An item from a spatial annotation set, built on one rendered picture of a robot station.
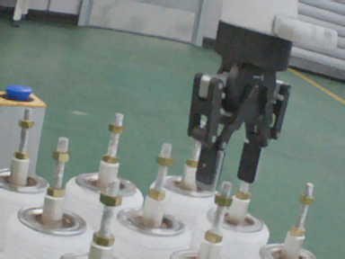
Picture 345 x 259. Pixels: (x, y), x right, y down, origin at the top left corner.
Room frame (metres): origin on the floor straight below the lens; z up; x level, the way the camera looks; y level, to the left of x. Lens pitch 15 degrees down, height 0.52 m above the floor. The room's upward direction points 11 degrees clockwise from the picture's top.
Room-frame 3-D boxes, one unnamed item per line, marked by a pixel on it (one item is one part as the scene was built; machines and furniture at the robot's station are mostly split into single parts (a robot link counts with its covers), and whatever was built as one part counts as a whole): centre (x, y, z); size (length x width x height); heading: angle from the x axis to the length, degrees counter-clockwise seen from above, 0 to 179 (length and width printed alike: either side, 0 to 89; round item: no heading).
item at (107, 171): (0.86, 0.03, 0.26); 0.02 x 0.02 x 0.03
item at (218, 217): (0.66, -0.09, 0.30); 0.01 x 0.01 x 0.08; 34
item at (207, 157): (0.62, -0.06, 0.37); 0.03 x 0.01 x 0.05; 139
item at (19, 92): (0.98, 0.18, 0.32); 0.04 x 0.04 x 0.02
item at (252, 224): (0.82, -0.13, 0.25); 0.08 x 0.08 x 0.01
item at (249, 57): (0.66, -0.09, 0.45); 0.08 x 0.08 x 0.09
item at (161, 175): (0.76, -0.03, 0.30); 0.01 x 0.01 x 0.08; 67
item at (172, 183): (0.92, -0.07, 0.25); 0.08 x 0.08 x 0.01
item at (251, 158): (0.69, -0.11, 0.36); 0.02 x 0.01 x 0.04; 49
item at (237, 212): (0.82, -0.13, 0.26); 0.02 x 0.02 x 0.03
